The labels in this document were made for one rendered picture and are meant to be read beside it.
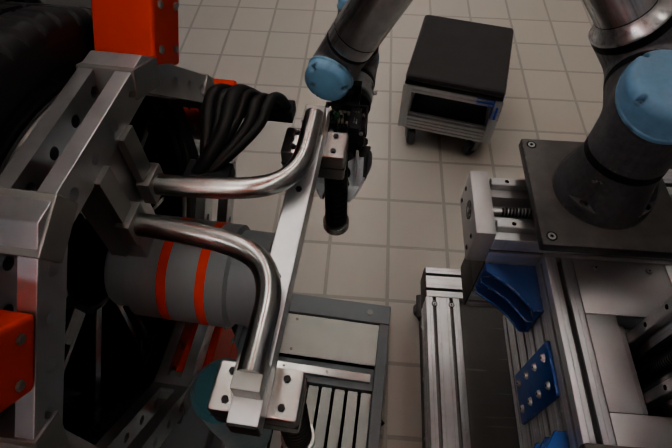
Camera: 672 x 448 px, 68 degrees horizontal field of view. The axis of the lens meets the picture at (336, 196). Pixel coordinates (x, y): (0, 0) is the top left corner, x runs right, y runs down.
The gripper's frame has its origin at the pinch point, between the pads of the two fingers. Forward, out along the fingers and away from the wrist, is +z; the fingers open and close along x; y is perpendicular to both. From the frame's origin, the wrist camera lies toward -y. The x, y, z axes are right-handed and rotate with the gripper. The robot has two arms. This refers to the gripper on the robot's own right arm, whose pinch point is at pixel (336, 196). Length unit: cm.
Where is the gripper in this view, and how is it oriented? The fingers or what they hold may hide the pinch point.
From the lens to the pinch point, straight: 78.8
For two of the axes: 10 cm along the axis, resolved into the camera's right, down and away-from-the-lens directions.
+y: 0.0, -6.1, -7.9
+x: 9.9, 1.1, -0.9
